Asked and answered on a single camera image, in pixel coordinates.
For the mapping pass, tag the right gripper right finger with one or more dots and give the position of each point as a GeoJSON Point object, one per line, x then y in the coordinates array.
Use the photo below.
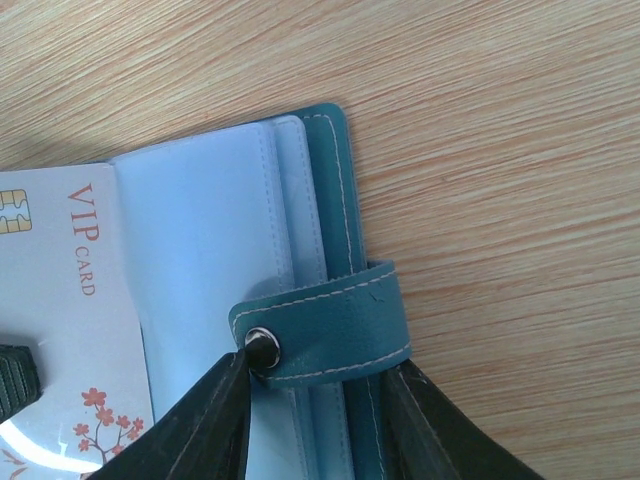
{"type": "Point", "coordinates": [426, 436]}

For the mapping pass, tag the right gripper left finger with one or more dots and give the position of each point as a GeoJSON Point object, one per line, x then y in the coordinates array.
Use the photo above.
{"type": "Point", "coordinates": [203, 436]}

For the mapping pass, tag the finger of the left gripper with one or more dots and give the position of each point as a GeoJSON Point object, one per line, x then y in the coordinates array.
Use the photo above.
{"type": "Point", "coordinates": [20, 382]}

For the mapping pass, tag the white floral VIP card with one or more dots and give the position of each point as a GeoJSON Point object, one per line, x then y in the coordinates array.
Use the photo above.
{"type": "Point", "coordinates": [64, 296]}

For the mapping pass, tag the teal card holder wallet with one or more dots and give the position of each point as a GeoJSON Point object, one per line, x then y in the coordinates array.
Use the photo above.
{"type": "Point", "coordinates": [254, 231]}

